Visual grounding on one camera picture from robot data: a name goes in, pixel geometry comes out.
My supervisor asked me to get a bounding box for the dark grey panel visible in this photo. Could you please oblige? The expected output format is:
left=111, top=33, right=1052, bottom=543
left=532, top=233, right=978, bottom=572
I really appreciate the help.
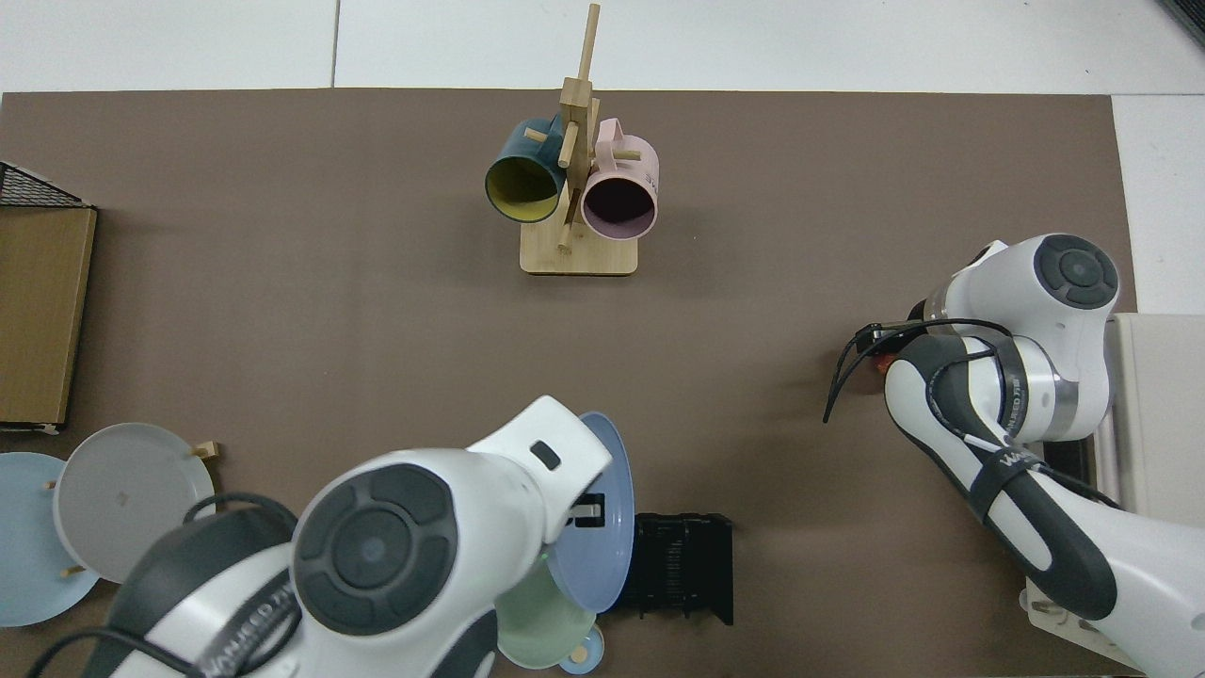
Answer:
left=1160, top=0, right=1205, bottom=48

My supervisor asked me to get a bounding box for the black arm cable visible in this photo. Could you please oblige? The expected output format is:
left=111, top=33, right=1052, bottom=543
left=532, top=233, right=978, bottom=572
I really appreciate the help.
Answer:
left=823, top=320, right=1018, bottom=444
left=26, top=492, right=302, bottom=678

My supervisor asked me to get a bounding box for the black dish rack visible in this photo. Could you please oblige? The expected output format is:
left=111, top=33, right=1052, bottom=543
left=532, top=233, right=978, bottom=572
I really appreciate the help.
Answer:
left=602, top=513, right=734, bottom=626

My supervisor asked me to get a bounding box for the grey plate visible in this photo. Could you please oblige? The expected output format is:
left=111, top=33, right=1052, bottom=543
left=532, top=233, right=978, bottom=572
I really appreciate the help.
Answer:
left=53, top=423, right=217, bottom=584

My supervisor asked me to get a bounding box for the brown table cloth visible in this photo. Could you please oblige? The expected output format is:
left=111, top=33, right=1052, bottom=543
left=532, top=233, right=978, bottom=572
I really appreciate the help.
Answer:
left=0, top=89, right=1145, bottom=678

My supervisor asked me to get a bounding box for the small blue round thing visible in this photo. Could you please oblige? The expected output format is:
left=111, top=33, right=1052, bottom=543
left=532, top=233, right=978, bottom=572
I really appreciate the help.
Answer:
left=558, top=625, right=605, bottom=675

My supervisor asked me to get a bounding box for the teal blue cup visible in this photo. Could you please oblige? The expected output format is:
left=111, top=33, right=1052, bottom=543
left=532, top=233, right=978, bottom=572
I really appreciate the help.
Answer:
left=485, top=117, right=569, bottom=225

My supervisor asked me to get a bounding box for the wire basket with wooden floor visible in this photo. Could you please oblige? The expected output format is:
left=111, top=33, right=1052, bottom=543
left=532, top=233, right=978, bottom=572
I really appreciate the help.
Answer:
left=0, top=160, right=98, bottom=434

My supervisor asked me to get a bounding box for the pale green plate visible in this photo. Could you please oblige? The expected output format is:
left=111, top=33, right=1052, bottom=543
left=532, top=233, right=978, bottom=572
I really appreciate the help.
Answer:
left=496, top=556, right=599, bottom=670

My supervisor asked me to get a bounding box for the wooden cup stand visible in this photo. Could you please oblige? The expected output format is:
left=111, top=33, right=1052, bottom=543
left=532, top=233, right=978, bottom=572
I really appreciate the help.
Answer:
left=521, top=3, right=640, bottom=277

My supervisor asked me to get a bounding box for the light blue plate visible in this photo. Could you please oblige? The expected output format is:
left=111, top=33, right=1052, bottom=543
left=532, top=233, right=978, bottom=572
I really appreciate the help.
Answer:
left=0, top=452, right=102, bottom=628

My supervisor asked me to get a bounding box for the pink cup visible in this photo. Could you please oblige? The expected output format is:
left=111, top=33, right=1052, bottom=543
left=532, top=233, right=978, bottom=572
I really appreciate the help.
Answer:
left=580, top=118, right=660, bottom=242

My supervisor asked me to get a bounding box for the periwinkle blue plate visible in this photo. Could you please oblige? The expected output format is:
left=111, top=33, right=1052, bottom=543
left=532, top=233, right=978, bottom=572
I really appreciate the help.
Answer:
left=546, top=412, right=635, bottom=615

